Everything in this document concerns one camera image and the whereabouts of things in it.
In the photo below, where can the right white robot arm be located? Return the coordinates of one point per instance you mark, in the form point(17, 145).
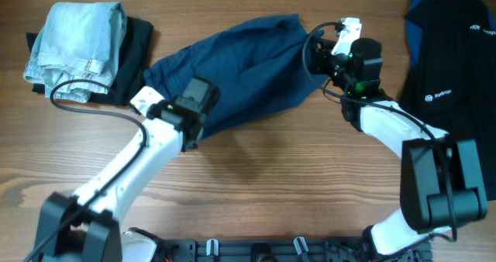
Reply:
point(441, 186)

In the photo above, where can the folded black garment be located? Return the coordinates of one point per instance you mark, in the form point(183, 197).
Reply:
point(132, 60)

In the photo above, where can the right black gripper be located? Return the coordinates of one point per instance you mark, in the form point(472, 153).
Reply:
point(320, 54)

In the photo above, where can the blue garment under shirt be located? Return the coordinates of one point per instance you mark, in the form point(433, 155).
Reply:
point(414, 32)

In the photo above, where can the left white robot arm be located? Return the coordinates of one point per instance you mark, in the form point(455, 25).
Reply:
point(85, 226)

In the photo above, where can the black logo shirt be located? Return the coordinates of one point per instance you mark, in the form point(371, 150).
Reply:
point(453, 85)

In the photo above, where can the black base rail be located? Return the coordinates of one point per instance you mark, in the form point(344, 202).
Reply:
point(294, 250)

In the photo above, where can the dark blue shorts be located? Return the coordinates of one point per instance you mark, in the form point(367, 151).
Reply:
point(256, 65)

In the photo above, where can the folded light blue jeans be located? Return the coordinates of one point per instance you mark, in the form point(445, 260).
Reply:
point(79, 43)

